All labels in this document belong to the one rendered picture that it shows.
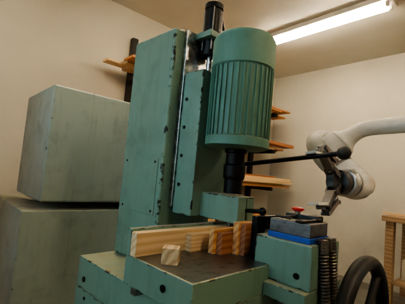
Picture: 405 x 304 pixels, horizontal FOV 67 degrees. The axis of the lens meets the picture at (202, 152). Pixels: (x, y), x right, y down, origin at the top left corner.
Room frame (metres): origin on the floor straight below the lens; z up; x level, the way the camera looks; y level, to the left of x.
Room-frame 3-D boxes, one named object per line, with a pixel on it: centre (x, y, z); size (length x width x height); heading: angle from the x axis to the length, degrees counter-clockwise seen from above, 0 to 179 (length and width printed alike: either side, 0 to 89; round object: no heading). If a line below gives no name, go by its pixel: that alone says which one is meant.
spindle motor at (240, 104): (0.84, -0.09, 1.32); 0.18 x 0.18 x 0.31
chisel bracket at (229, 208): (0.86, -0.08, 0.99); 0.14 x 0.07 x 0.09; 45
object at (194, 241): (0.93, -0.18, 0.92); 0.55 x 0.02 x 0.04; 135
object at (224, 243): (0.82, -0.15, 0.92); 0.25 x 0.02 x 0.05; 135
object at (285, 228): (0.71, -0.24, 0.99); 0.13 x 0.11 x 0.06; 135
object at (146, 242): (0.86, -0.09, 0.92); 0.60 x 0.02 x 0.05; 135
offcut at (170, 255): (0.63, 0.04, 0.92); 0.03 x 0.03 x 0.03; 87
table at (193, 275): (0.77, -0.18, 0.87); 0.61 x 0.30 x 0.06; 135
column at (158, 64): (1.05, 0.12, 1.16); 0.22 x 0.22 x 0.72; 45
